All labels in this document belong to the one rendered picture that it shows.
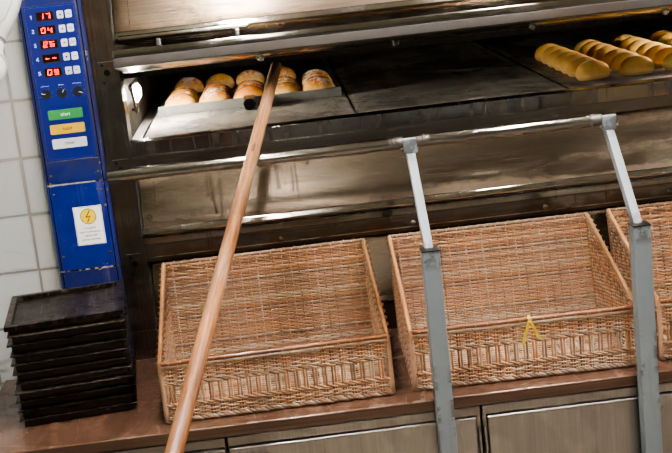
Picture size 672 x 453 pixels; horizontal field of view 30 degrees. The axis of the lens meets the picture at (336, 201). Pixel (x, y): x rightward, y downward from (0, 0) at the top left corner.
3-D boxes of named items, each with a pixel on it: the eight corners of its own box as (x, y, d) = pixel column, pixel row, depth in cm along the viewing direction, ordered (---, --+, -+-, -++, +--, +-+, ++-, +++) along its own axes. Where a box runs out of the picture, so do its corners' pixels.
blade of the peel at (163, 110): (341, 95, 376) (340, 86, 375) (158, 116, 374) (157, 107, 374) (335, 81, 411) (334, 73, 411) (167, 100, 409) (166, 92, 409)
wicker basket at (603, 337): (393, 330, 345) (383, 233, 339) (596, 306, 346) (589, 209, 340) (411, 394, 298) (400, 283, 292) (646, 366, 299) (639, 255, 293)
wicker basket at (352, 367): (172, 358, 342) (158, 261, 336) (377, 332, 345) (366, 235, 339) (162, 427, 295) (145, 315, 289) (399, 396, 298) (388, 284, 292)
